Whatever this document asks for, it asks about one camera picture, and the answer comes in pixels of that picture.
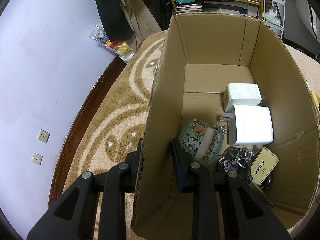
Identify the key bunch with rings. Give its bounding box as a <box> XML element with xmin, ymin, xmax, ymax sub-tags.
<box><xmin>215</xmin><ymin>146</ymin><xmax>272</xmax><ymax>190</ymax></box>

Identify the gold AIMA key card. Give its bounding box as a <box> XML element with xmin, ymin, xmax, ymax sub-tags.
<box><xmin>251</xmin><ymin>147</ymin><xmax>279</xmax><ymax>185</ymax></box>

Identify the green cartoon pouch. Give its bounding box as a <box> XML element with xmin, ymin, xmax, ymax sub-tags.
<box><xmin>178</xmin><ymin>119</ymin><xmax>225</xmax><ymax>166</ymax></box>

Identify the white power charger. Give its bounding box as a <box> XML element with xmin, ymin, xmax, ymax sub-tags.
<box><xmin>219</xmin><ymin>105</ymin><xmax>274</xmax><ymax>146</ymax></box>

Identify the white square adapter box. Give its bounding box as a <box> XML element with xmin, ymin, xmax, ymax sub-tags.
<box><xmin>223</xmin><ymin>83</ymin><xmax>263</xmax><ymax>112</ymax></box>

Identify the cardboard box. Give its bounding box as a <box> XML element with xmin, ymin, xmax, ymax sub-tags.
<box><xmin>131</xmin><ymin>12</ymin><xmax>319</xmax><ymax>239</ymax></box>

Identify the yellow green toy skateboard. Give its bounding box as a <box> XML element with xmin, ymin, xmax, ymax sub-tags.
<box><xmin>311</xmin><ymin>90</ymin><xmax>320</xmax><ymax>113</ymax></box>

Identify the beige patterned carpet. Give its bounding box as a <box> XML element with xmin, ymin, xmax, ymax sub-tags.
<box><xmin>65</xmin><ymin>27</ymin><xmax>319</xmax><ymax>237</ymax></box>

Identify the plastic bag of toys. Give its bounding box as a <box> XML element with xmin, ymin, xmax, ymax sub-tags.
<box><xmin>88</xmin><ymin>24</ymin><xmax>135</xmax><ymax>63</ymax></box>

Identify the black hanging coat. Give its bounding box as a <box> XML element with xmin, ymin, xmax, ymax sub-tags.
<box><xmin>95</xmin><ymin>0</ymin><xmax>134</xmax><ymax>42</ymax></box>

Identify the right stack of books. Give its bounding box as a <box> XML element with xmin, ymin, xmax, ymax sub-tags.
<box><xmin>201</xmin><ymin>0</ymin><xmax>259</xmax><ymax>18</ymax></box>

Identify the stack of books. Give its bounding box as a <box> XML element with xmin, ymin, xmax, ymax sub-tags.
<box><xmin>176</xmin><ymin>3</ymin><xmax>202</xmax><ymax>14</ymax></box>
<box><xmin>201</xmin><ymin>0</ymin><xmax>259</xmax><ymax>18</ymax></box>

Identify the beige trench coat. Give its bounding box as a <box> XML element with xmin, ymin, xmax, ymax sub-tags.
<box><xmin>120</xmin><ymin>0</ymin><xmax>161</xmax><ymax>51</ymax></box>

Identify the left stack of books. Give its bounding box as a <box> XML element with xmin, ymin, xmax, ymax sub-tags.
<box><xmin>176</xmin><ymin>3</ymin><xmax>202</xmax><ymax>14</ymax></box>

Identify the white rolling cart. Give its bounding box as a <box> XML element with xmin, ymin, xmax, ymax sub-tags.
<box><xmin>263</xmin><ymin>0</ymin><xmax>286</xmax><ymax>39</ymax></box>

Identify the lower wall socket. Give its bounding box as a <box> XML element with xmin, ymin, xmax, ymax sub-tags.
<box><xmin>31</xmin><ymin>153</ymin><xmax>43</xmax><ymax>165</ymax></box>

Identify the wall socket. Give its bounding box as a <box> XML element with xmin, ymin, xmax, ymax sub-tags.
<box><xmin>31</xmin><ymin>153</ymin><xmax>43</xmax><ymax>165</ymax></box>
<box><xmin>37</xmin><ymin>129</ymin><xmax>50</xmax><ymax>143</ymax></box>

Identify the upper wall socket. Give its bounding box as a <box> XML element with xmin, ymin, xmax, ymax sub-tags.
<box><xmin>37</xmin><ymin>129</ymin><xmax>50</xmax><ymax>143</ymax></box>

